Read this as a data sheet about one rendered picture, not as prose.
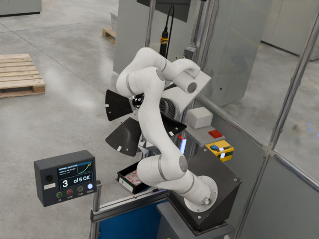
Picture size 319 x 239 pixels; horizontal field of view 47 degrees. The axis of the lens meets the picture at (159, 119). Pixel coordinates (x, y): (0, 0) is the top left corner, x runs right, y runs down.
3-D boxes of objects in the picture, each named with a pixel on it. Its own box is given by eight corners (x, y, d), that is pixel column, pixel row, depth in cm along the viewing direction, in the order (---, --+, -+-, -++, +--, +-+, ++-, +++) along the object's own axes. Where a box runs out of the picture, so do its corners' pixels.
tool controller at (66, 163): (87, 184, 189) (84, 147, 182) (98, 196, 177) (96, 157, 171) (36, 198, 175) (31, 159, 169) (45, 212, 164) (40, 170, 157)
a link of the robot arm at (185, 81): (179, 66, 199) (169, 80, 201) (193, 76, 190) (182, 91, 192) (187, 72, 205) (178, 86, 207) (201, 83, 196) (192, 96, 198)
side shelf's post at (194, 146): (180, 205, 331) (199, 129, 289) (183, 208, 329) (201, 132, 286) (177, 206, 329) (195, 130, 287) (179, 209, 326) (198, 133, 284)
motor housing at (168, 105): (144, 122, 263) (133, 114, 253) (164, 97, 262) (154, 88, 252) (161, 139, 247) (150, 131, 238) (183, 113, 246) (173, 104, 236)
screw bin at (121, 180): (140, 167, 241) (142, 159, 237) (159, 180, 232) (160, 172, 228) (116, 180, 226) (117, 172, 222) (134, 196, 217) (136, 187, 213)
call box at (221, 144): (220, 152, 241) (224, 139, 236) (230, 161, 234) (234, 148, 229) (201, 158, 233) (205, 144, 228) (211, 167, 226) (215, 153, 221)
